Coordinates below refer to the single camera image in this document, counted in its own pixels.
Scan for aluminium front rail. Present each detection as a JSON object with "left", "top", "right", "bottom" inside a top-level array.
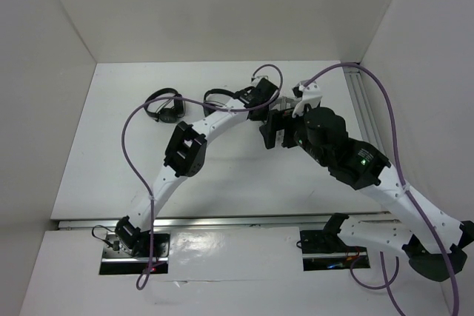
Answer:
[{"left": 59, "top": 212, "right": 397, "bottom": 229}]

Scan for black headphones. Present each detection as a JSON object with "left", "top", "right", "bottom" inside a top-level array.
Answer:
[
  {"left": 203, "top": 88, "right": 234, "bottom": 117},
  {"left": 144, "top": 88, "right": 185, "bottom": 124}
]

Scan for purple cable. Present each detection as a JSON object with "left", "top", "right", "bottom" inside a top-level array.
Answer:
[
  {"left": 303, "top": 62, "right": 460, "bottom": 316},
  {"left": 121, "top": 64, "right": 285, "bottom": 291}
]

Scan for grey white headphones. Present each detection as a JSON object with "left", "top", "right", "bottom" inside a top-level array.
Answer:
[{"left": 273, "top": 96, "right": 300, "bottom": 117}]

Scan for aluminium side rail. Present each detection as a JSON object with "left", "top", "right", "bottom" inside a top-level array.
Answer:
[{"left": 343, "top": 67, "right": 384, "bottom": 151}]

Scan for left black headphones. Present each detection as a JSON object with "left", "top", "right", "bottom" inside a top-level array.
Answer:
[{"left": 144, "top": 88, "right": 185, "bottom": 124}]

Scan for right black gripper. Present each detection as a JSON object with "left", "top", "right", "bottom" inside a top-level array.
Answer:
[{"left": 258, "top": 106, "right": 328, "bottom": 166}]

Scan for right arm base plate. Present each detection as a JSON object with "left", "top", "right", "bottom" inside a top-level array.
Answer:
[{"left": 296, "top": 230, "right": 370, "bottom": 272}]

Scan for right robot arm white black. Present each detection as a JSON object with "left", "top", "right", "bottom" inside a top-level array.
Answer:
[{"left": 259, "top": 107, "right": 473, "bottom": 282}]

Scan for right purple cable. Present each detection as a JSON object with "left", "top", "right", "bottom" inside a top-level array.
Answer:
[{"left": 303, "top": 62, "right": 460, "bottom": 316}]

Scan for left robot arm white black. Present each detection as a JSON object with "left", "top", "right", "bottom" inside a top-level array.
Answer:
[{"left": 115, "top": 77, "right": 281, "bottom": 256}]

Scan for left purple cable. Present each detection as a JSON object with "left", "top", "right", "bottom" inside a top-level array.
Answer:
[{"left": 121, "top": 64, "right": 285, "bottom": 291}]

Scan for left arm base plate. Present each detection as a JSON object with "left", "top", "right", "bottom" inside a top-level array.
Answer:
[{"left": 99, "top": 232, "right": 170, "bottom": 275}]

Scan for right black headphones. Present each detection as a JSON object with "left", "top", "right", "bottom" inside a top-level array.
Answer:
[{"left": 203, "top": 88, "right": 234, "bottom": 117}]

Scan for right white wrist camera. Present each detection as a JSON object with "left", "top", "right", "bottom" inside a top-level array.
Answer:
[{"left": 292, "top": 81, "right": 323, "bottom": 118}]

